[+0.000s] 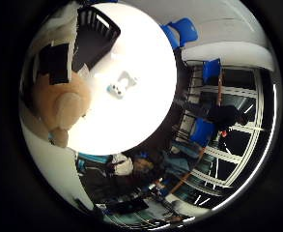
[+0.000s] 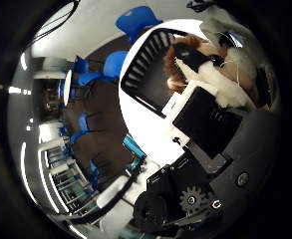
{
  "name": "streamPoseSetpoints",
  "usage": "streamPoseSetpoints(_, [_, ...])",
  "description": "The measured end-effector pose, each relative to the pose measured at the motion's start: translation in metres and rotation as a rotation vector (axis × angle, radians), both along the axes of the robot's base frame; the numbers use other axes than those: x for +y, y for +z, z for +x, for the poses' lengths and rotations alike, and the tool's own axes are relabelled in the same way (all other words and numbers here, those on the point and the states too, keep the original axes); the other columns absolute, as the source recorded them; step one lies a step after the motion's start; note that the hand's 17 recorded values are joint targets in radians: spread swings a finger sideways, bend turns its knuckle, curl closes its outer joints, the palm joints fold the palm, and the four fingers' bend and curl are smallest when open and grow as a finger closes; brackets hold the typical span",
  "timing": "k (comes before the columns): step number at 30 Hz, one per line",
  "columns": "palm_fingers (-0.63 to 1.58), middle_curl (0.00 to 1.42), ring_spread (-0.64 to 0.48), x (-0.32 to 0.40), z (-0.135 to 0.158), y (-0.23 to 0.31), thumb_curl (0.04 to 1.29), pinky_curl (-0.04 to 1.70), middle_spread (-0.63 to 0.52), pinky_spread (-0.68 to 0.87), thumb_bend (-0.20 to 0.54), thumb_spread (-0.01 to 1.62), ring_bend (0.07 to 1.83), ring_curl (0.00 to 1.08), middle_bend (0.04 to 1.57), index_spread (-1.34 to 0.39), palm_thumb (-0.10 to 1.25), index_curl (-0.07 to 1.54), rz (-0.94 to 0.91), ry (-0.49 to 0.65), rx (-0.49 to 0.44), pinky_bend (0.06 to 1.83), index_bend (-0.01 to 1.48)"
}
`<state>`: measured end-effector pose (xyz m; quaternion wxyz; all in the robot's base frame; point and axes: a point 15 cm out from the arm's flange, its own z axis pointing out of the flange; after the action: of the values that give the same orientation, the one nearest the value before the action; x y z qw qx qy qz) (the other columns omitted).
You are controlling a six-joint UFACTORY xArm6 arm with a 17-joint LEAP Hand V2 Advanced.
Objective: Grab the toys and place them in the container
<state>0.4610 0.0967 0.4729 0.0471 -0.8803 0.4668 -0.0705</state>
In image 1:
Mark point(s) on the teal jacket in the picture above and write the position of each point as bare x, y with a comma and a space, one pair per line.
179, 161

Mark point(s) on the black fabric bag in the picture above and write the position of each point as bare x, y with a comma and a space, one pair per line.
99, 185

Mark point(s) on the person in dark clothes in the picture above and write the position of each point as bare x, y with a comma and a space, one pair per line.
225, 116

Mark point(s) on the brown furry bundle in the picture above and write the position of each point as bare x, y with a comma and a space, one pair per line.
144, 165

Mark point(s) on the orange wooden pole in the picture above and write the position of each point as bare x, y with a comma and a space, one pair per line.
186, 177
219, 87

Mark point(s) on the black flat monitor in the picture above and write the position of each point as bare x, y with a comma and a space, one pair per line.
128, 206

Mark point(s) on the grey white plush toy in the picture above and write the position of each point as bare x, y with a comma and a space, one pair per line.
121, 85

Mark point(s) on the black slatted plastic container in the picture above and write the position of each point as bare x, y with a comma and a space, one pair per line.
94, 37

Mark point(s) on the brown maned lion plush toy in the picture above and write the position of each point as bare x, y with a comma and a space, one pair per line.
59, 104

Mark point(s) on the white window frame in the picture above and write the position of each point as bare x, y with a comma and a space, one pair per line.
244, 129

